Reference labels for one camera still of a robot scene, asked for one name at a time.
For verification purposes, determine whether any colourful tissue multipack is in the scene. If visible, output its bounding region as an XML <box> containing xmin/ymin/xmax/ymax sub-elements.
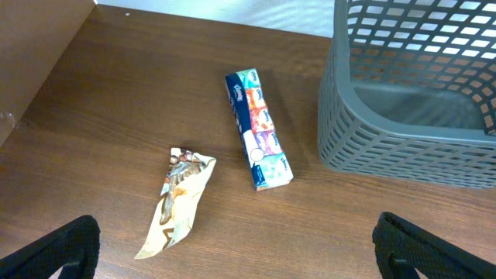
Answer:
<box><xmin>225</xmin><ymin>68</ymin><xmax>294</xmax><ymax>191</ymax></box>

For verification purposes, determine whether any brown white snack wrapper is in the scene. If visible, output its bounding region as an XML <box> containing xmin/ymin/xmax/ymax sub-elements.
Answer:
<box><xmin>134</xmin><ymin>147</ymin><xmax>216</xmax><ymax>260</ymax></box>

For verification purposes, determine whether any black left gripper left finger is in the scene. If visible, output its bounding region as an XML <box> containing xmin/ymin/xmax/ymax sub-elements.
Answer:
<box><xmin>1</xmin><ymin>215</ymin><xmax>100</xmax><ymax>278</ymax></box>

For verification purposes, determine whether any grey plastic basket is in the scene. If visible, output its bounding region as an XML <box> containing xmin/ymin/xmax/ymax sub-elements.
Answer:
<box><xmin>317</xmin><ymin>0</ymin><xmax>495</xmax><ymax>188</ymax></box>

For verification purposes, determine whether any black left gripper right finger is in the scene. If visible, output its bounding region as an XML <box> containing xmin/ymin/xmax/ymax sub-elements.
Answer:
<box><xmin>372</xmin><ymin>212</ymin><xmax>495</xmax><ymax>279</ymax></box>

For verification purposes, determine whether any brown cardboard box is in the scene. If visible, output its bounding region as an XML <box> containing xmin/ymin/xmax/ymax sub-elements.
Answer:
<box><xmin>1</xmin><ymin>0</ymin><xmax>95</xmax><ymax>143</ymax></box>

